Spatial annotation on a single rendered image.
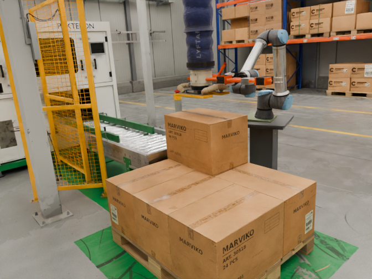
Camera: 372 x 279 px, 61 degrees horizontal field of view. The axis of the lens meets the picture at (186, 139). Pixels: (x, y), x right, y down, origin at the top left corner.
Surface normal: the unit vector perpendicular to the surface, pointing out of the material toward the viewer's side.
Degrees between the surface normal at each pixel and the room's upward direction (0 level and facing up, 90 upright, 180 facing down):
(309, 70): 90
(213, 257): 90
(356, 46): 90
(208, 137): 90
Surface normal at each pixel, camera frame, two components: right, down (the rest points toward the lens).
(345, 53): -0.74, 0.22
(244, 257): 0.65, 0.17
